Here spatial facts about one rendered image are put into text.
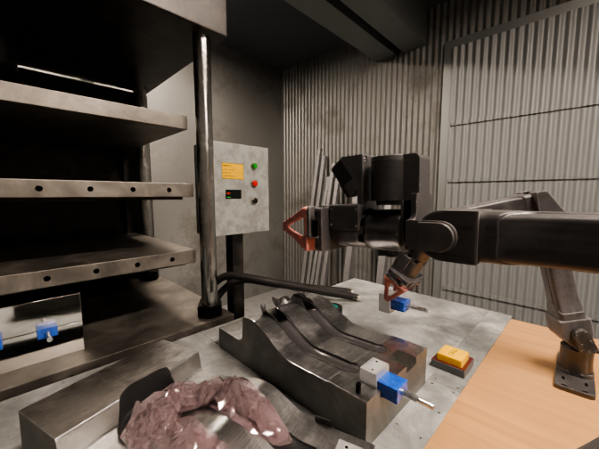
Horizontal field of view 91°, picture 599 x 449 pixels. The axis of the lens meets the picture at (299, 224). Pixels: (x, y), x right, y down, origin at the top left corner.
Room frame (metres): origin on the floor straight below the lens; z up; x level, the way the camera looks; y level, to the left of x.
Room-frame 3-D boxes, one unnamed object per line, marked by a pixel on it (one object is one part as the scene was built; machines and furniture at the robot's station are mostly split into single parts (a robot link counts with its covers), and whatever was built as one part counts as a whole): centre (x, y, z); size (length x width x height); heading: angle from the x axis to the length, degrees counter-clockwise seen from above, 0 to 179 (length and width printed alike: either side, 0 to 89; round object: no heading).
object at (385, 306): (0.80, -0.30, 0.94); 0.13 x 0.05 x 0.05; 45
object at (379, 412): (0.74, -0.03, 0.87); 0.50 x 0.26 x 0.14; 45
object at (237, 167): (1.39, 0.31, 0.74); 0.30 x 0.22 x 1.47; 135
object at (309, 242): (0.48, -0.02, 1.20); 0.09 x 0.07 x 0.07; 47
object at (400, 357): (0.61, -0.23, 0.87); 0.05 x 0.05 x 0.04; 45
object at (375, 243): (0.40, -0.12, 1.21); 0.07 x 0.06 x 0.07; 47
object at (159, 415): (0.43, 0.16, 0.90); 0.26 x 0.18 x 0.08; 62
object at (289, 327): (0.72, -0.04, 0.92); 0.35 x 0.16 x 0.09; 45
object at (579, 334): (0.69, -0.68, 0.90); 0.09 x 0.06 x 0.06; 168
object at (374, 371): (0.51, -0.18, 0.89); 0.13 x 0.05 x 0.05; 46
